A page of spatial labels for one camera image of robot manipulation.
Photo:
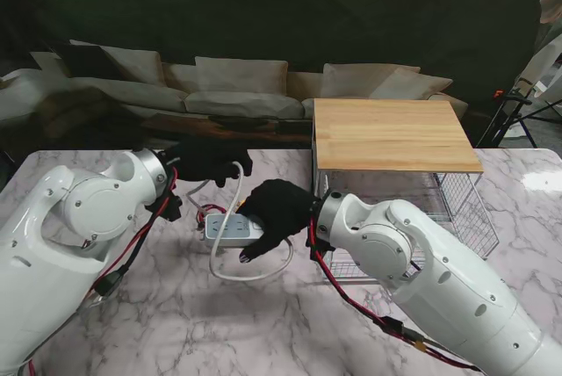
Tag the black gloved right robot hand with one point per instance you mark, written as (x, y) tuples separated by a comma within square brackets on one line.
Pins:
[(281, 204)]

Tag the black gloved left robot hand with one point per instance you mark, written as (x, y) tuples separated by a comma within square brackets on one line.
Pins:
[(197, 158)]

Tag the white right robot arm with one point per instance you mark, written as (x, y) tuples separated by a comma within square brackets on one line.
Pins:
[(439, 270)]

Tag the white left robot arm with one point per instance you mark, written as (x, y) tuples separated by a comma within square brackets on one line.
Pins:
[(66, 240)]

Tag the beige sofa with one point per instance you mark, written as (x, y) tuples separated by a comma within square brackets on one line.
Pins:
[(237, 103)]

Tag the dark wooden coffee table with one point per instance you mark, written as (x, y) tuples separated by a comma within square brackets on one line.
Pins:
[(281, 127)]

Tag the beige sofa pillow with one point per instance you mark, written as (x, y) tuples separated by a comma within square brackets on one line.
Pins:
[(355, 79), (412, 86), (136, 64), (241, 75)]

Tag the dark sofa pillow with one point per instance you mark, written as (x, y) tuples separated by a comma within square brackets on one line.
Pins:
[(83, 62)]

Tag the black tripod stand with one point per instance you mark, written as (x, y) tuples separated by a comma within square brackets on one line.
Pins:
[(518, 98)]

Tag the white draped cover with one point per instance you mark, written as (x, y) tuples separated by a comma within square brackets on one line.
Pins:
[(549, 55)]

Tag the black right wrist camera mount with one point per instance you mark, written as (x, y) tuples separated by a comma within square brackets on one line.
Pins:
[(316, 249)]

